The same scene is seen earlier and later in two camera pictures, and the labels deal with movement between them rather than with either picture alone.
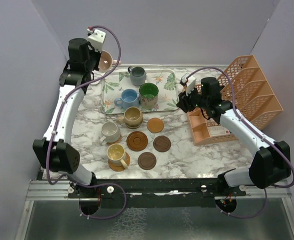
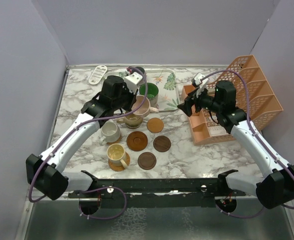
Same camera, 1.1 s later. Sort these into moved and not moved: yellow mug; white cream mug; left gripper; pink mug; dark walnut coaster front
Moved: pink mug; left gripper
Not moved: yellow mug; white cream mug; dark walnut coaster front
